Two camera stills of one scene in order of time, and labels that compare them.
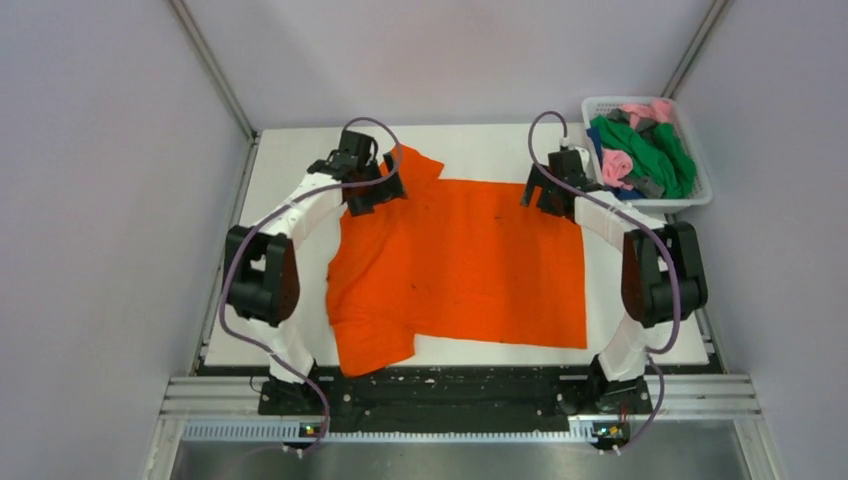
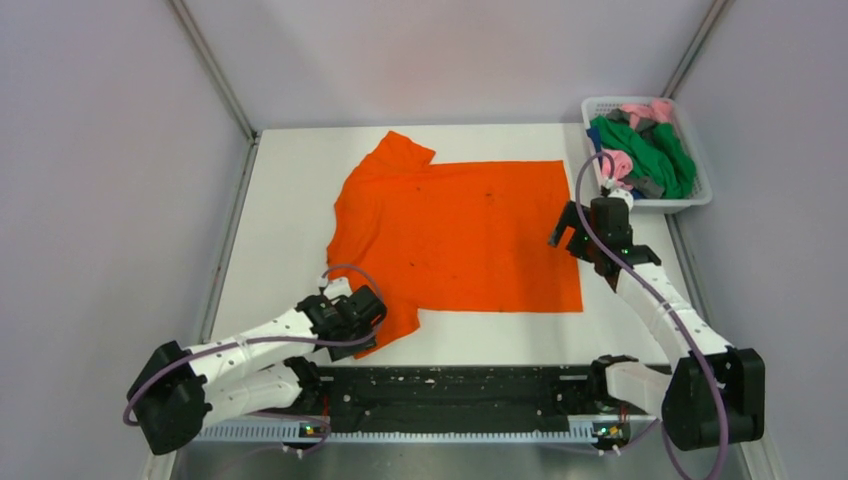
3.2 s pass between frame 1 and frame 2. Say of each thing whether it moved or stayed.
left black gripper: moved
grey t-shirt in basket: stayed
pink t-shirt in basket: stayed
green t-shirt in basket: stayed
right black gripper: moved
